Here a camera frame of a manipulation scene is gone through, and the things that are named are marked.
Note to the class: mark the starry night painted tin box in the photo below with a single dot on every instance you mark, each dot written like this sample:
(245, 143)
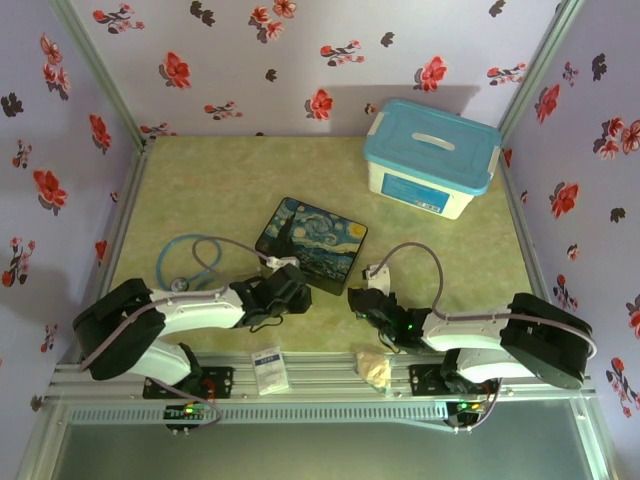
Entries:
(320, 235)

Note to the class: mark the blue tube stethoscope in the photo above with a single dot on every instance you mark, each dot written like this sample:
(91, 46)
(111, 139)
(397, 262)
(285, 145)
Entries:
(178, 284)

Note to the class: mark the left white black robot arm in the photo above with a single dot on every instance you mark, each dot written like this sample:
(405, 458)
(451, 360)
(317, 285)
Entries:
(200, 312)

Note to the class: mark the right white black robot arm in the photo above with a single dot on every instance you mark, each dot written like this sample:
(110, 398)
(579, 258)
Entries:
(465, 335)

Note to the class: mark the beige crumpled snack bag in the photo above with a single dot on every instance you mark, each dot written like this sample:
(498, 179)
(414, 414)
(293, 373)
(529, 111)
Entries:
(372, 367)

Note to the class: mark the white paper sachet packet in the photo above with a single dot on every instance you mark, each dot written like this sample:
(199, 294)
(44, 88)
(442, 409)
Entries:
(270, 370)

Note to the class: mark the white storage box blue lid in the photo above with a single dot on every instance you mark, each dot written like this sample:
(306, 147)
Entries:
(430, 125)

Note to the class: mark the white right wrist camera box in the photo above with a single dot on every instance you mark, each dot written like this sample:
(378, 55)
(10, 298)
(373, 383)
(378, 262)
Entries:
(377, 277)

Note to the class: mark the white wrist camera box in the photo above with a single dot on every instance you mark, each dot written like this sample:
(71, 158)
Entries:
(377, 277)
(282, 261)

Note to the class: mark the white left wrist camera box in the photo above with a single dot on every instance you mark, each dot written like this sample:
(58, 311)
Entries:
(282, 261)

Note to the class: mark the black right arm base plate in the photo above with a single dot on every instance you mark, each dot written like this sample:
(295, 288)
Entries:
(425, 380)

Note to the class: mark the aluminium rail under arm bases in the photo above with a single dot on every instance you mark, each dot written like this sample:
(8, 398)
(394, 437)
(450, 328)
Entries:
(325, 375)

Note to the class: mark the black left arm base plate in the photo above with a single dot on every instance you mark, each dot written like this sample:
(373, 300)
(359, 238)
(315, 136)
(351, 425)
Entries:
(222, 382)

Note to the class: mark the aluminium table side rail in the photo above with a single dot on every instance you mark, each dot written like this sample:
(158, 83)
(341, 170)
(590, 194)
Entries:
(131, 200)
(520, 220)

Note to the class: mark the aluminium frame post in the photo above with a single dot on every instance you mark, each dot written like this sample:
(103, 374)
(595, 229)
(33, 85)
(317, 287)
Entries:
(100, 75)
(540, 70)

